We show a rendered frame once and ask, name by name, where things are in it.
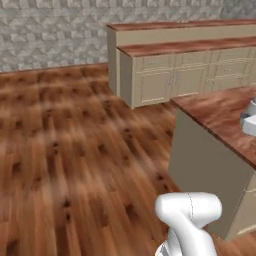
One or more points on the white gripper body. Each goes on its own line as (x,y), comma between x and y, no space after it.
(250,125)

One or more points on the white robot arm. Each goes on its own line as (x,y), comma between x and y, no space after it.
(186,216)

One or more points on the beige counter cabinet, wooden top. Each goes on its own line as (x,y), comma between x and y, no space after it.
(203,160)

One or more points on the beige cabinet drawer front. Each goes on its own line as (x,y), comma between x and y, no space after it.
(248,206)

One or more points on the beige cupboard run, wooden top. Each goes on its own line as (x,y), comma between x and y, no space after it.
(160,80)

